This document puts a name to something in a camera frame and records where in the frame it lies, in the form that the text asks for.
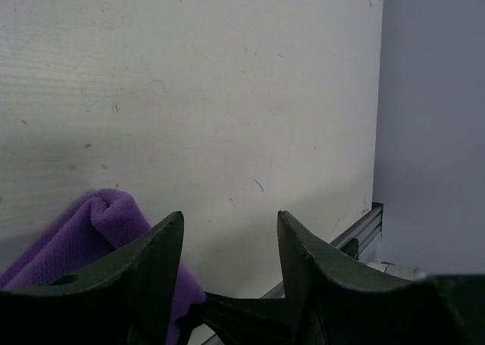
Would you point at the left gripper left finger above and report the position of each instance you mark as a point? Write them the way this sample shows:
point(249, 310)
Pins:
point(123, 298)

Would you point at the purple towel black trim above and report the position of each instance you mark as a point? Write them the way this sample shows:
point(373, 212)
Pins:
point(94, 228)

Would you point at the aluminium mounting rail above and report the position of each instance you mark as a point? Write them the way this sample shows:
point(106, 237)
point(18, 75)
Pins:
point(362, 242)

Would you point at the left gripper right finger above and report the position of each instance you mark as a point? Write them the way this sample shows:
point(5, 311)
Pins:
point(332, 298)

